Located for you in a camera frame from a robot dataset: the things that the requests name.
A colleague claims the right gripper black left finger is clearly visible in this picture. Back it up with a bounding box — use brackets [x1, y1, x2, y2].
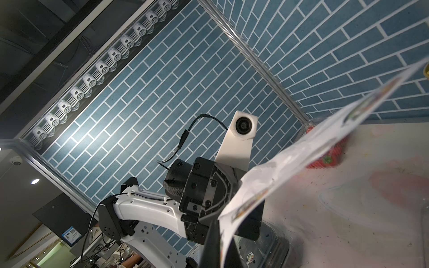
[198, 221, 221, 268]

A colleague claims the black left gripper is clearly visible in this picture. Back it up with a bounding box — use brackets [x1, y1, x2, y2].
[163, 157, 246, 245]

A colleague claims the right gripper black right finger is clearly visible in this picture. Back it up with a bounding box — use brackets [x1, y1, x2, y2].
[222, 236, 242, 268]

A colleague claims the white fruit sticker sheet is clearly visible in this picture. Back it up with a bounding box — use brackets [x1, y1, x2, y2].
[218, 58, 429, 268]

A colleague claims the clear box of blueberries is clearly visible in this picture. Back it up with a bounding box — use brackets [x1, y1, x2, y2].
[318, 179, 429, 237]

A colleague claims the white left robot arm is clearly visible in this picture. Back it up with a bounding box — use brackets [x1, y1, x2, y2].
[98, 156, 250, 268]

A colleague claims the clear box of strawberries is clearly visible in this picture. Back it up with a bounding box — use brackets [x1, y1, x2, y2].
[295, 119, 351, 169]

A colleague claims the LED light strip overhead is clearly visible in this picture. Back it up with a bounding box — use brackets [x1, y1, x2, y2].
[23, 1, 180, 150]

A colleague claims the aluminium corner post left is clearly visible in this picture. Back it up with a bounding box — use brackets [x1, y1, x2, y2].
[198, 0, 309, 124]

